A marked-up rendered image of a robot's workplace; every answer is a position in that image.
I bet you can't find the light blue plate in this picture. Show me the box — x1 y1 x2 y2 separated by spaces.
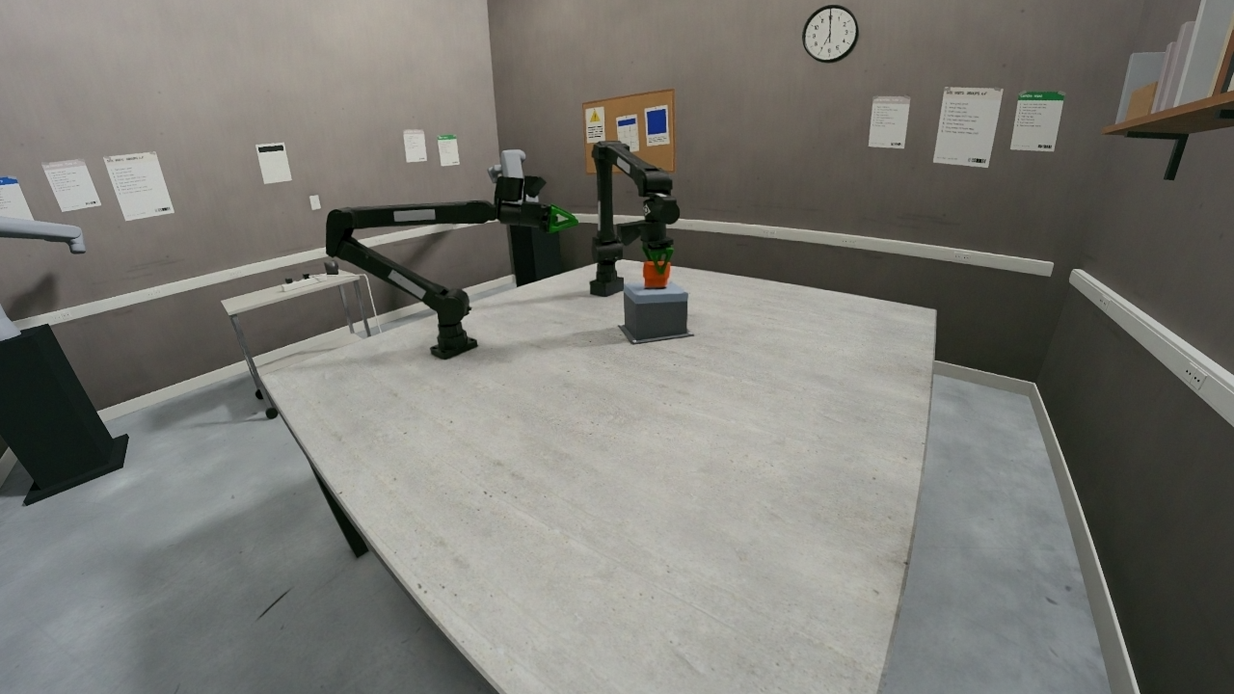
624 282 689 304

